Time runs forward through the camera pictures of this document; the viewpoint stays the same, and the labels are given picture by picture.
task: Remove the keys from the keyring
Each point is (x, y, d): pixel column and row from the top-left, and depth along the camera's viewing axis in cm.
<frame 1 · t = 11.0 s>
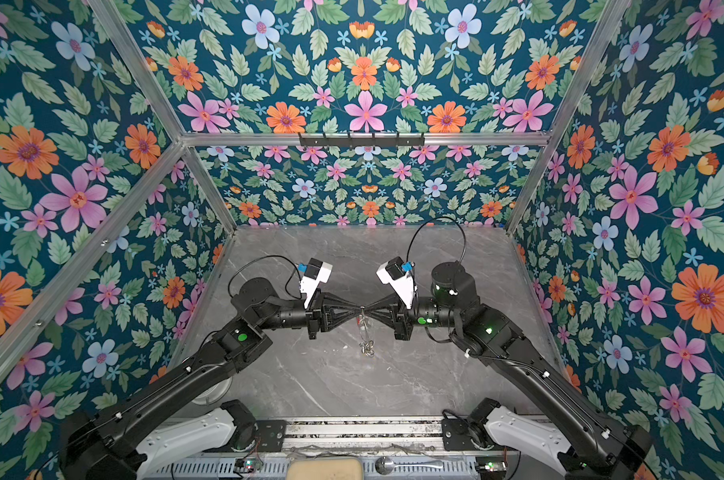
left hand: (356, 311, 56), fingers closed
right hand: (367, 308, 59), fingers closed
bunch of keys yellow tag: (362, 329, 64), point 29 cm above the table

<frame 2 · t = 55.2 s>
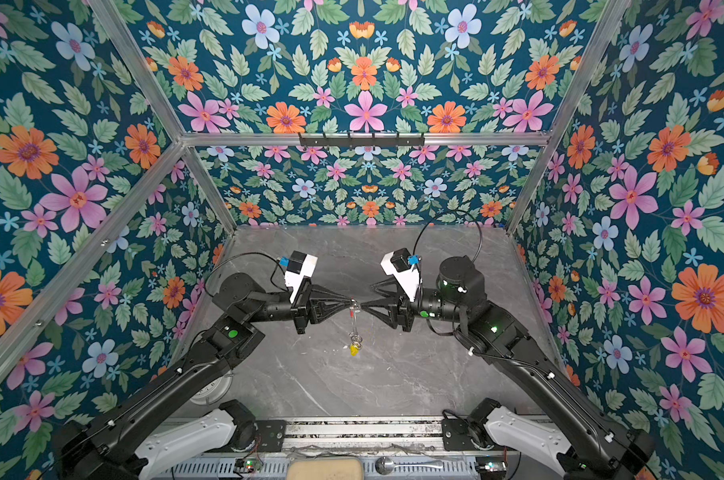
left hand: (345, 304, 53), fingers closed
right hand: (368, 294, 58), fingers open
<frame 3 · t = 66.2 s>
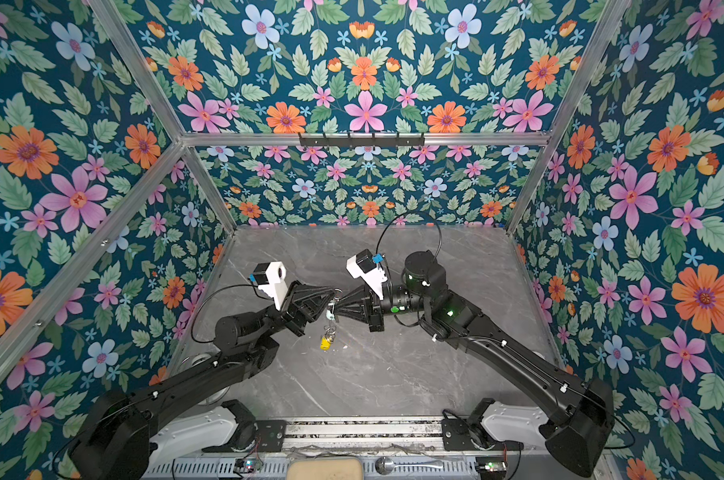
left hand: (330, 297, 51), fingers closed
right hand: (333, 308, 57), fingers closed
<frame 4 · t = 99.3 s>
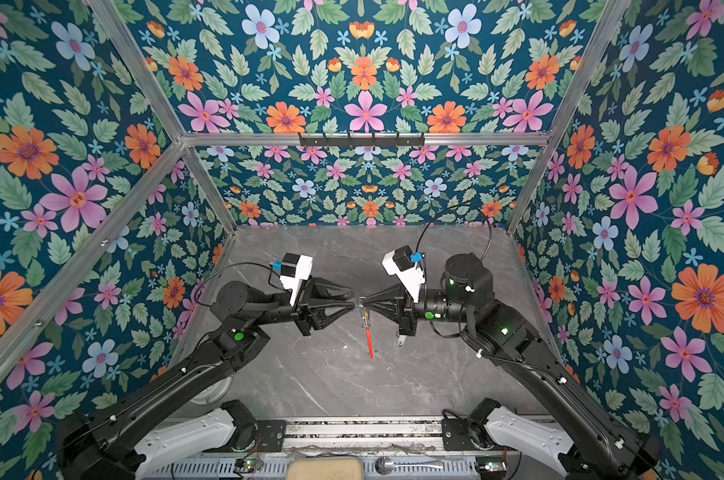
left hand: (348, 302, 50), fingers open
right hand: (367, 299, 54), fingers closed
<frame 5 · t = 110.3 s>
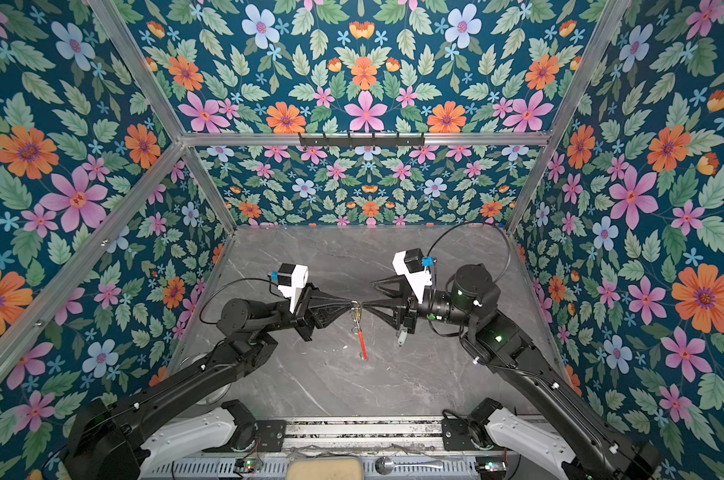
left hand: (346, 308, 52), fingers closed
right hand: (371, 293, 54), fingers open
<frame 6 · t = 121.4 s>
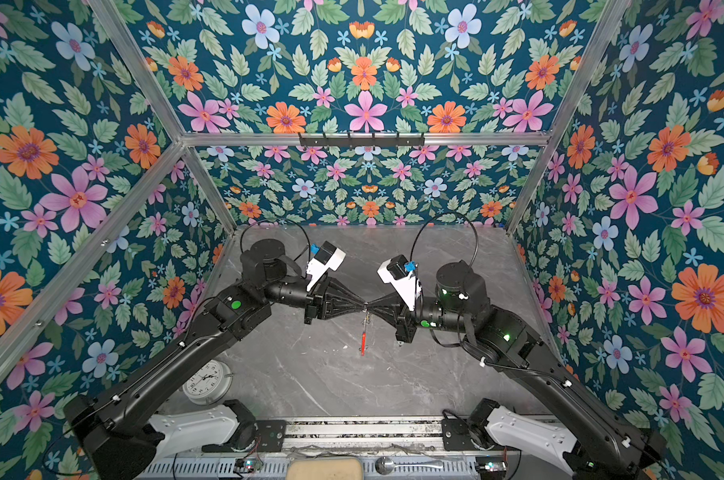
left hand: (358, 306, 53), fingers closed
right hand: (370, 302, 56), fingers closed
white analog clock: (216, 388, 79), point 5 cm above the table
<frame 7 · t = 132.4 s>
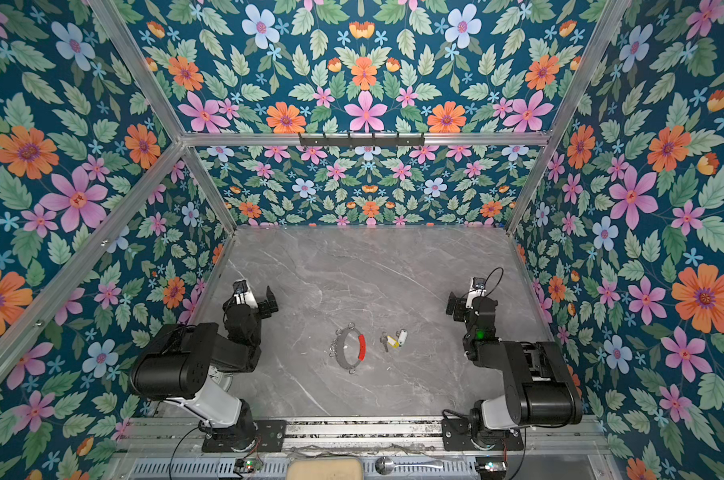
left hand: (252, 282, 90), fingers open
right hand: (468, 293, 93), fingers open
large keyring with red grip: (337, 348, 90), on the table
